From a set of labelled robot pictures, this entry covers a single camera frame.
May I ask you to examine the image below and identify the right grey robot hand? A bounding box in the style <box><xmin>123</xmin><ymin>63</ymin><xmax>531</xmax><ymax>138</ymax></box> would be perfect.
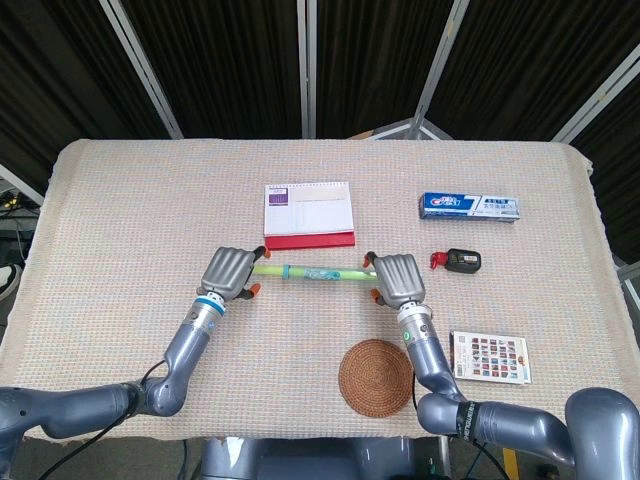
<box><xmin>363</xmin><ymin>251</ymin><xmax>427</xmax><ymax>309</ymax></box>

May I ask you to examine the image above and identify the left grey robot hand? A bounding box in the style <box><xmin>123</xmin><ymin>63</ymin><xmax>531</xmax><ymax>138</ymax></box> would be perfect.
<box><xmin>199</xmin><ymin>245</ymin><xmax>269</xmax><ymax>303</ymax></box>

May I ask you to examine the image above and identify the green and blue water pump toy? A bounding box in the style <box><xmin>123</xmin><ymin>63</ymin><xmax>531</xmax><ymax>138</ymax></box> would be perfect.
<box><xmin>251</xmin><ymin>263</ymin><xmax>377</xmax><ymax>280</ymax></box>

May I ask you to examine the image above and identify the black bottle red cap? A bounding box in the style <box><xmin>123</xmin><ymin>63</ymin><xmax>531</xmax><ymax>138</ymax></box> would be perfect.
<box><xmin>429</xmin><ymin>247</ymin><xmax>482</xmax><ymax>274</ymax></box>

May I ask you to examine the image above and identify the beige woven tablecloth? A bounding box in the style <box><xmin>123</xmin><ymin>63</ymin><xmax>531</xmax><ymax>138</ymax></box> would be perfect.
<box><xmin>0</xmin><ymin>138</ymin><xmax>614</xmax><ymax>444</ymax></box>

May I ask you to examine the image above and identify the blue toothpaste box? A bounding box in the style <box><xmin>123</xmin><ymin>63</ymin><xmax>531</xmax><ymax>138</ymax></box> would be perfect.
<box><xmin>418</xmin><ymin>191</ymin><xmax>520</xmax><ymax>225</ymax></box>

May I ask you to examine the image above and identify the white red desk calendar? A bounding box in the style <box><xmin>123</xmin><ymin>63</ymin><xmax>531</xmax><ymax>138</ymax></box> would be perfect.
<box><xmin>263</xmin><ymin>181</ymin><xmax>357</xmax><ymax>250</ymax></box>

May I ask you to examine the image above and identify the round woven rattan coaster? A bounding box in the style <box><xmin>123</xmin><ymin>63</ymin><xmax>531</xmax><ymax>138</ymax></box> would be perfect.
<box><xmin>338</xmin><ymin>338</ymin><xmax>416</xmax><ymax>419</ymax></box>

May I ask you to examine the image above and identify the card box with picture grid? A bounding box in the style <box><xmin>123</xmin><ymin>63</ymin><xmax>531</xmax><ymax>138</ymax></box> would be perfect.
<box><xmin>448</xmin><ymin>330</ymin><xmax>532</xmax><ymax>387</ymax></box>

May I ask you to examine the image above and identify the grey robot torso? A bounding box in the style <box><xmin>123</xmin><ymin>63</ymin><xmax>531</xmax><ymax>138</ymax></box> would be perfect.
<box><xmin>199</xmin><ymin>435</ymin><xmax>444</xmax><ymax>480</ymax></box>

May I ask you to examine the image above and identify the white black shoe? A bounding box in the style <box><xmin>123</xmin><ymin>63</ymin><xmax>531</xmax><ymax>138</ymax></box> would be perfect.
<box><xmin>0</xmin><ymin>263</ymin><xmax>24</xmax><ymax>301</ymax></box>

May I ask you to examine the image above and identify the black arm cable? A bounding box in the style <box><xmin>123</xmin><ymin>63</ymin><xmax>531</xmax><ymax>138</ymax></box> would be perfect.
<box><xmin>47</xmin><ymin>359</ymin><xmax>167</xmax><ymax>480</ymax></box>

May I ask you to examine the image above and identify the dark screen panel white frame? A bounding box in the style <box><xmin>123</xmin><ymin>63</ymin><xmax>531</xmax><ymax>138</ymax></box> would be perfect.
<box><xmin>552</xmin><ymin>42</ymin><xmax>640</xmax><ymax>266</ymax></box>
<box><xmin>304</xmin><ymin>0</ymin><xmax>469</xmax><ymax>140</ymax></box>
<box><xmin>424</xmin><ymin>0</ymin><xmax>640</xmax><ymax>142</ymax></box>
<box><xmin>107</xmin><ymin>0</ymin><xmax>309</xmax><ymax>140</ymax></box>
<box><xmin>0</xmin><ymin>0</ymin><xmax>184</xmax><ymax>201</ymax></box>

